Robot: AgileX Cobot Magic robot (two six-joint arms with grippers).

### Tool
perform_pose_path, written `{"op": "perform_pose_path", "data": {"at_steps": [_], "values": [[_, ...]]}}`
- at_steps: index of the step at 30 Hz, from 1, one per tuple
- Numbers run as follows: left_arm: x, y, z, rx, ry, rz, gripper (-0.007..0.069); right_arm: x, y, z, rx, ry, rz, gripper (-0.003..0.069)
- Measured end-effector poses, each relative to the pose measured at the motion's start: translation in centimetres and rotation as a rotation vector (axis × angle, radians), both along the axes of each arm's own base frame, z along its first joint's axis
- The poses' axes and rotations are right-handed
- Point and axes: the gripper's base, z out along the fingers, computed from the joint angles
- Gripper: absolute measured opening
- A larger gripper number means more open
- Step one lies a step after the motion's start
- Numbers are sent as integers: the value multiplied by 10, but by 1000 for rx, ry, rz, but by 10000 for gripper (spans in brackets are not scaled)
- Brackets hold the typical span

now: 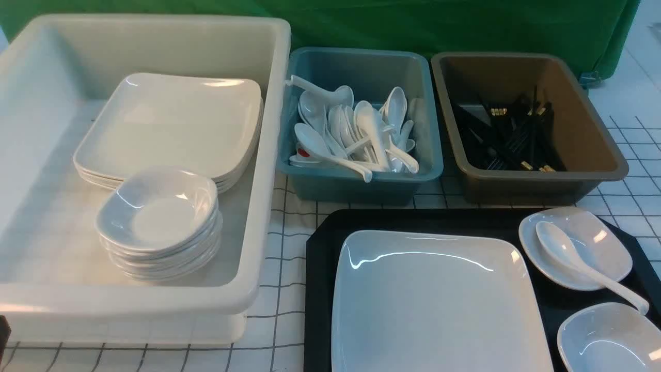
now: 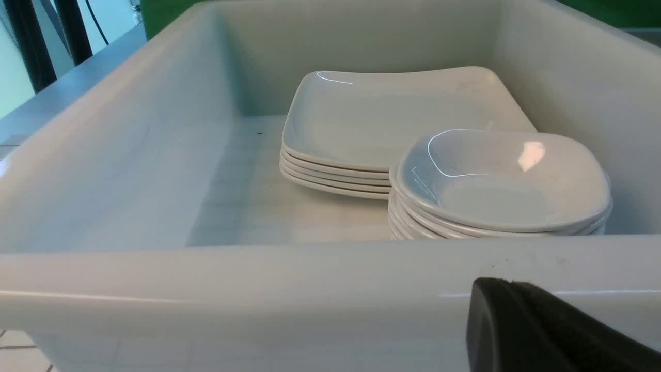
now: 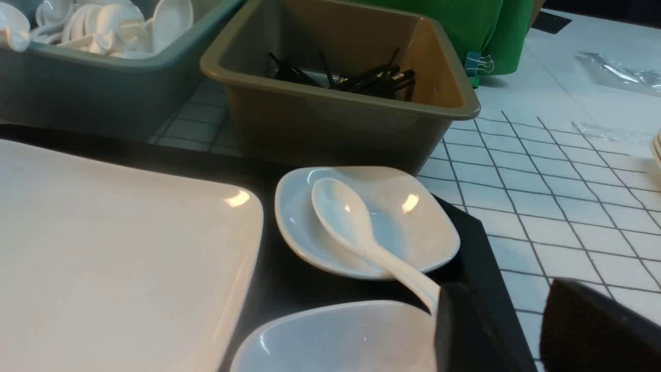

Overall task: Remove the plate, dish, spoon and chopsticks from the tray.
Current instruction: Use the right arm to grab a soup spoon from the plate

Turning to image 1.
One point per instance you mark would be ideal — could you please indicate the black chopsticks pile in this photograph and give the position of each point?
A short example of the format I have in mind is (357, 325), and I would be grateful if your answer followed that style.
(515, 136)

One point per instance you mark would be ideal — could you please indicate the checkered white tablecloth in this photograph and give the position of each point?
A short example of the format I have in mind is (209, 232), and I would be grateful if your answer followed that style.
(628, 103)

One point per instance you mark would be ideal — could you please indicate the stack of white square plates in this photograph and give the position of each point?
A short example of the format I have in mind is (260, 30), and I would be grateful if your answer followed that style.
(202, 125)

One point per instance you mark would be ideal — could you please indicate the large white square plate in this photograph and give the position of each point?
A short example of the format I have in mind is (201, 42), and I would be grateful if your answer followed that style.
(406, 301)

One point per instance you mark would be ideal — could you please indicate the teal plastic bin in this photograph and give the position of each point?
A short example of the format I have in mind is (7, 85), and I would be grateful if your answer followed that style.
(372, 74)

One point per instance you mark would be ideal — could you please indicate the large white plastic tub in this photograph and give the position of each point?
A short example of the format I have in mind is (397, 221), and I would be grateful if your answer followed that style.
(58, 285)

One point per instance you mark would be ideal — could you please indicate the brown plastic bin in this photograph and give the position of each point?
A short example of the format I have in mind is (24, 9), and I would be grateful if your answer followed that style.
(583, 142)

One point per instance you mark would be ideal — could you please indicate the white spoon centre of pile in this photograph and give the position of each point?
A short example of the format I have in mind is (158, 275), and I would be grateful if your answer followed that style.
(366, 120)

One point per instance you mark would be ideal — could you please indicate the white spoon front of pile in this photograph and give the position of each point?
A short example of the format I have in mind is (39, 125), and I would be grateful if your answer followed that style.
(315, 145)

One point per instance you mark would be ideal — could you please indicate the black serving tray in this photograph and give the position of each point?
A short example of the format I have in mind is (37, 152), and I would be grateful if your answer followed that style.
(323, 247)

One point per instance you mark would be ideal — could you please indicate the white spoon top of pile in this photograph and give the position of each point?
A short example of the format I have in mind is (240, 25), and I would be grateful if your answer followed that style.
(342, 95)

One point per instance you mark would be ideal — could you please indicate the stack of white bowls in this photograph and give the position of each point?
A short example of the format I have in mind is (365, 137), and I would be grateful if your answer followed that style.
(161, 224)

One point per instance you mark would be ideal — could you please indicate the green cloth backdrop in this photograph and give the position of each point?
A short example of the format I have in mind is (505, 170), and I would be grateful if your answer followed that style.
(588, 35)

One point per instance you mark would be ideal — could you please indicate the white ceramic soup spoon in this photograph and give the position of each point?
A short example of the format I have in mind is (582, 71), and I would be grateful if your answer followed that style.
(558, 244)

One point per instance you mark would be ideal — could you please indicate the white spoon of pile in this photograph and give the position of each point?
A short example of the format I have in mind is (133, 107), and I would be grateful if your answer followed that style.
(395, 108)
(315, 145)
(342, 95)
(366, 120)

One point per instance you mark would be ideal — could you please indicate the white spoon right of pile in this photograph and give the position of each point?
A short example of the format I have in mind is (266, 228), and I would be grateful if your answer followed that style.
(395, 108)

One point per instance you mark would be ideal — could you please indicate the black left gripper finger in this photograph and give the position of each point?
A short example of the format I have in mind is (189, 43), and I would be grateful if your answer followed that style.
(4, 333)

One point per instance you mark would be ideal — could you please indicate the white shallow bowl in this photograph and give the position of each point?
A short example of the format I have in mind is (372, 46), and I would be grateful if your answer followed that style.
(609, 337)
(596, 243)

